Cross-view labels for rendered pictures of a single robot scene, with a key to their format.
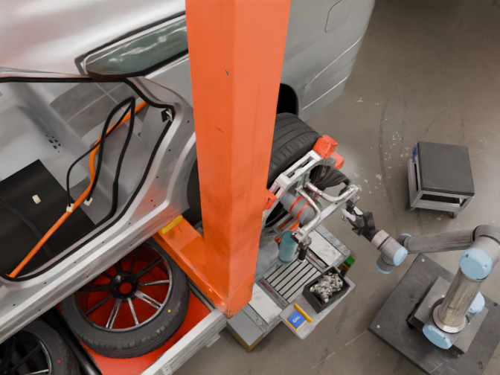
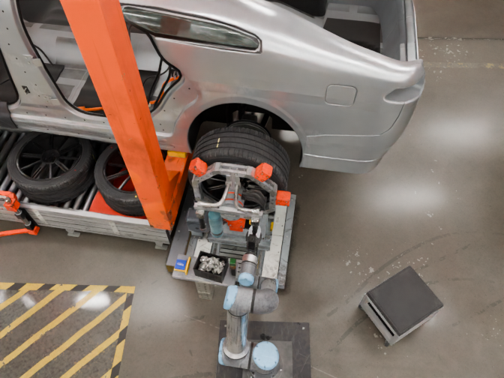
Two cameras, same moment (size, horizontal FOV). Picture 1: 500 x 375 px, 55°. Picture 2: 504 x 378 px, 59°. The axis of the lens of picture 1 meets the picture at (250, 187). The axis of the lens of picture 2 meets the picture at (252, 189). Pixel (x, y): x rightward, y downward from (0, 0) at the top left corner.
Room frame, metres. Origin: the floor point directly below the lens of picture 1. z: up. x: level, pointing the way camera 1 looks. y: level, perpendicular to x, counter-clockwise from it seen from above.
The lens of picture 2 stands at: (0.52, -1.61, 3.27)
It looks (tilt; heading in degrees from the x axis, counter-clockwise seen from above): 56 degrees down; 57
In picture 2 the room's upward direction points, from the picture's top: straight up
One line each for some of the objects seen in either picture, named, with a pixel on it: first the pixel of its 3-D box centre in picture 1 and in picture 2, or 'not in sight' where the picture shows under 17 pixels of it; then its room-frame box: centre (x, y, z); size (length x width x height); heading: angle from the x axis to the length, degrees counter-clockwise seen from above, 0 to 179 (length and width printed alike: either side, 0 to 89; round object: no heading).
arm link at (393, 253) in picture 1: (393, 251); (247, 273); (1.07, -0.72, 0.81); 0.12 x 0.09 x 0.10; 47
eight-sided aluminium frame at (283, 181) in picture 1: (292, 197); (235, 193); (1.30, -0.22, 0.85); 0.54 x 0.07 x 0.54; 137
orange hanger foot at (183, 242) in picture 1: (185, 239); (172, 167); (1.10, 0.30, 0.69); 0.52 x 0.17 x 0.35; 47
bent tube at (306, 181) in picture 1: (330, 182); (246, 195); (1.29, -0.38, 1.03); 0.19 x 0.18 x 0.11; 47
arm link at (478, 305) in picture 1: (463, 303); (263, 357); (0.92, -1.13, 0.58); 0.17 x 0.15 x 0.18; 138
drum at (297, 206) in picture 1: (303, 207); (232, 202); (1.25, -0.27, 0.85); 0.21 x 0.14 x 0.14; 47
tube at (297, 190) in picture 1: (301, 206); (214, 190); (1.15, -0.24, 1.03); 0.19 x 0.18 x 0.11; 47
